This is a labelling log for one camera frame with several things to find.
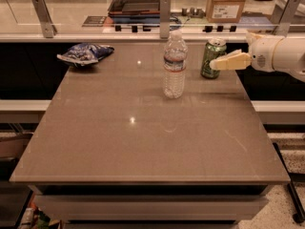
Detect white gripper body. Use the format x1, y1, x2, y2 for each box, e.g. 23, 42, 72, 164
249, 35, 284, 73

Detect brown cardboard box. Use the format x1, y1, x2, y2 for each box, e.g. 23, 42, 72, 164
206, 0, 246, 23

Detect right metal glass bracket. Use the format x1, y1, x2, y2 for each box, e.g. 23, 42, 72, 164
271, 0, 305, 36

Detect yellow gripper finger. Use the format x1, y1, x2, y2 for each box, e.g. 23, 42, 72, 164
210, 50, 252, 71
246, 32, 264, 46

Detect left metal glass bracket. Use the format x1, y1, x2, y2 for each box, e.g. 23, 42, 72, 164
31, 0, 57, 38

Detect clear plastic water bottle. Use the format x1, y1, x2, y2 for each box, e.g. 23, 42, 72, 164
163, 30, 188, 99

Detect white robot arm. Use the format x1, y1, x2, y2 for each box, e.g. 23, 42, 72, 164
210, 33, 305, 82

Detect middle metal glass bracket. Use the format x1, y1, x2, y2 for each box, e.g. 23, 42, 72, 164
160, 0, 171, 39

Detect green soda can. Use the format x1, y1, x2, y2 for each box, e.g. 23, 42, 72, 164
200, 37, 227, 79

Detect grey table drawer unit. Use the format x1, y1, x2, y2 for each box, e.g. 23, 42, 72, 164
33, 194, 268, 223

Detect glass railing panel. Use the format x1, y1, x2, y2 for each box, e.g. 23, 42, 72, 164
0, 0, 305, 35

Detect metal glass bracket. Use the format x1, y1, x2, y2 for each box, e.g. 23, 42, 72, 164
31, 0, 57, 38
271, 0, 305, 36
160, 0, 171, 39

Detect blue chip bag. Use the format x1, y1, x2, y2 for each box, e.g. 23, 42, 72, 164
56, 43, 114, 67

